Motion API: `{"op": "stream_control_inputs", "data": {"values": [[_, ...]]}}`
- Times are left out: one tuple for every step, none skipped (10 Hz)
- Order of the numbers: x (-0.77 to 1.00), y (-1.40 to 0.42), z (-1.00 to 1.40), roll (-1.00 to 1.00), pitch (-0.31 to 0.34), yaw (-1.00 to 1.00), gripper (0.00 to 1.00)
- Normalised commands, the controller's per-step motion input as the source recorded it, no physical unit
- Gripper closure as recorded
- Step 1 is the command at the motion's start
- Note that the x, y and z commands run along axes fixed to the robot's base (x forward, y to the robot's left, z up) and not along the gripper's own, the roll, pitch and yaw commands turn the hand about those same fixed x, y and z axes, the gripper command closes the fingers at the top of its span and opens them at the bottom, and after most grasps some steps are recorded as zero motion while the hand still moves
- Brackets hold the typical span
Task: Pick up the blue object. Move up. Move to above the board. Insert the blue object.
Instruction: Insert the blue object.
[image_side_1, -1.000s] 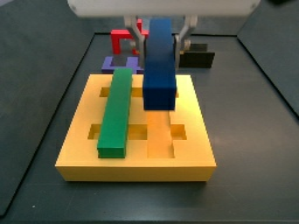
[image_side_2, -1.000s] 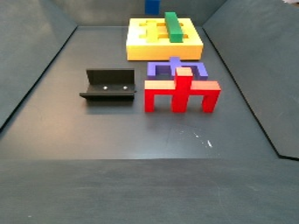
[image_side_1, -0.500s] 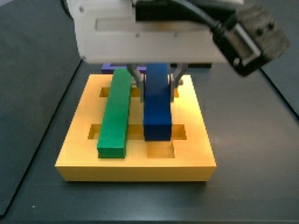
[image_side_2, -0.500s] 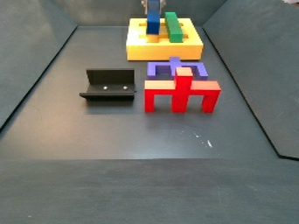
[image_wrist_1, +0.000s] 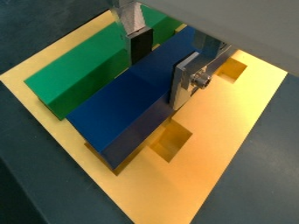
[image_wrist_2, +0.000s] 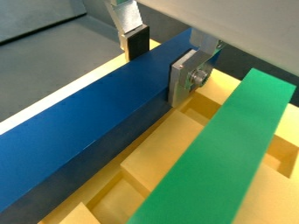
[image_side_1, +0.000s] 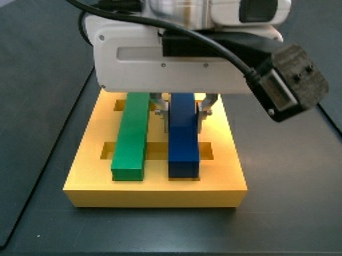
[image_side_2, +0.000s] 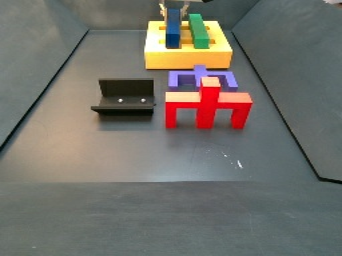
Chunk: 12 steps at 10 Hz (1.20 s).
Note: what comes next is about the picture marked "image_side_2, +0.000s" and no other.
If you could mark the blue rectangular block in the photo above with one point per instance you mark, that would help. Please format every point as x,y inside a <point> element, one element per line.
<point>173,29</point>

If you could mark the red branched puzzle piece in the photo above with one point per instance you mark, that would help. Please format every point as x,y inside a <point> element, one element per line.
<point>206,101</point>

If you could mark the yellow slotted board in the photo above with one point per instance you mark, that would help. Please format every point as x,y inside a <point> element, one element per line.
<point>187,56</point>

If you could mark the green rectangular block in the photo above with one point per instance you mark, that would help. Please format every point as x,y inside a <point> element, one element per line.
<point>201,39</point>

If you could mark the purple branched puzzle piece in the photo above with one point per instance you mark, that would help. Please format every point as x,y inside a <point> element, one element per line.
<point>190,78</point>

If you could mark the black angle bracket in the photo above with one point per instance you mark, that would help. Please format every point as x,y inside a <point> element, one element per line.
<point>126,96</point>

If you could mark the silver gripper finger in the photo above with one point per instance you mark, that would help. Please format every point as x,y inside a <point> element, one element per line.
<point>185,7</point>
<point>163,10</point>

